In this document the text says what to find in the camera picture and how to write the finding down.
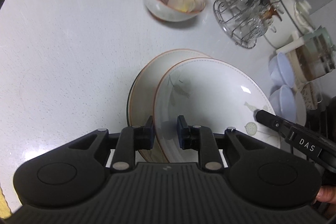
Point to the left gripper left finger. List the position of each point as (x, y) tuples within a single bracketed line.
[(128, 141)]

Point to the light blue bowl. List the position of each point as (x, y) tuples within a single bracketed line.
[(280, 71), (283, 103)]

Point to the wire glass cup rack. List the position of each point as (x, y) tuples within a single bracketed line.
[(244, 21)]

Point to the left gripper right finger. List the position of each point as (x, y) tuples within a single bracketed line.
[(202, 140)]

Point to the glass health kettle with base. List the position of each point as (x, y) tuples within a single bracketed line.
[(311, 56)]

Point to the person right hand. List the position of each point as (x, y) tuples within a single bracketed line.
[(327, 194)]

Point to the white leaf plate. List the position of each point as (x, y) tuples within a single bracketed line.
[(146, 82), (211, 93)]

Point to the white electric cooker pot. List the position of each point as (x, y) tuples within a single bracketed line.
[(295, 19)]

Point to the white ceramic bowl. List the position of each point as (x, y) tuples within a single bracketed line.
[(301, 109)]

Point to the bowl with dark spices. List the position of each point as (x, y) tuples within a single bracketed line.
[(312, 95)]

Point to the yellow dish cloth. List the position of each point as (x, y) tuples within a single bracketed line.
[(5, 211)]

